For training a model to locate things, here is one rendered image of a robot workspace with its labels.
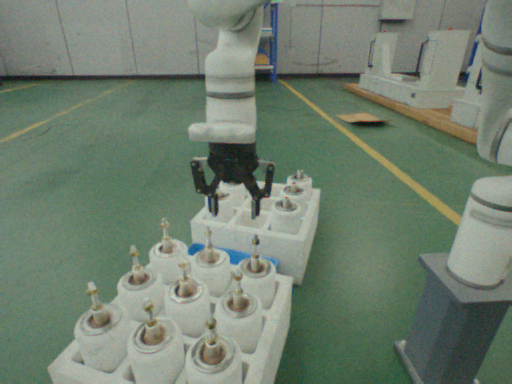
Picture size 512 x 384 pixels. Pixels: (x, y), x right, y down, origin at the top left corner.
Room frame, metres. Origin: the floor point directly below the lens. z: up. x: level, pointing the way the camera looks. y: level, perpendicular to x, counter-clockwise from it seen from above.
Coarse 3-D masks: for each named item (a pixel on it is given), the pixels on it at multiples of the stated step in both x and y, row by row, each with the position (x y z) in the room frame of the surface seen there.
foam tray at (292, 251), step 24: (312, 192) 1.14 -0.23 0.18; (240, 216) 0.96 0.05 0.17; (264, 216) 0.96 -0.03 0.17; (312, 216) 0.96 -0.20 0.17; (192, 240) 0.91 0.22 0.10; (216, 240) 0.88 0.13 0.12; (240, 240) 0.86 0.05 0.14; (264, 240) 0.83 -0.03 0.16; (288, 240) 0.81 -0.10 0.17; (312, 240) 1.04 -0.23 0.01; (288, 264) 0.81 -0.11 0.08
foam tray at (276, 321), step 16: (192, 256) 0.72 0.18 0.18; (288, 288) 0.59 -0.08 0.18; (272, 304) 0.54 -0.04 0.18; (288, 304) 0.60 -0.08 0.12; (272, 320) 0.50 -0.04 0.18; (288, 320) 0.61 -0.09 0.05; (272, 336) 0.46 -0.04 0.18; (64, 352) 0.42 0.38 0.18; (80, 352) 0.43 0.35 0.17; (256, 352) 0.42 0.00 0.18; (272, 352) 0.45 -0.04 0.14; (48, 368) 0.39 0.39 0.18; (64, 368) 0.38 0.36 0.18; (80, 368) 0.38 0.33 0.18; (128, 368) 0.39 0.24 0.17; (256, 368) 0.38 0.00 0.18; (272, 368) 0.45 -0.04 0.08
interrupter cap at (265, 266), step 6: (264, 258) 0.62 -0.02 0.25; (240, 264) 0.59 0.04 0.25; (246, 264) 0.60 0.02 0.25; (264, 264) 0.60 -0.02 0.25; (270, 264) 0.59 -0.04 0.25; (246, 270) 0.57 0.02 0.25; (252, 270) 0.58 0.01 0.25; (258, 270) 0.58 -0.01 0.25; (264, 270) 0.57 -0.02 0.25; (270, 270) 0.57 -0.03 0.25; (246, 276) 0.56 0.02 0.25; (252, 276) 0.55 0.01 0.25; (258, 276) 0.55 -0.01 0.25; (264, 276) 0.56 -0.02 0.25
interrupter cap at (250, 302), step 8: (224, 296) 0.49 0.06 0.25; (232, 296) 0.49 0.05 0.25; (248, 296) 0.49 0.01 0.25; (224, 304) 0.47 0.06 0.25; (232, 304) 0.47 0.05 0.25; (248, 304) 0.47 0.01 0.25; (256, 304) 0.47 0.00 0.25; (224, 312) 0.45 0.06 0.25; (232, 312) 0.45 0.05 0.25; (240, 312) 0.45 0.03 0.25; (248, 312) 0.45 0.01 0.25
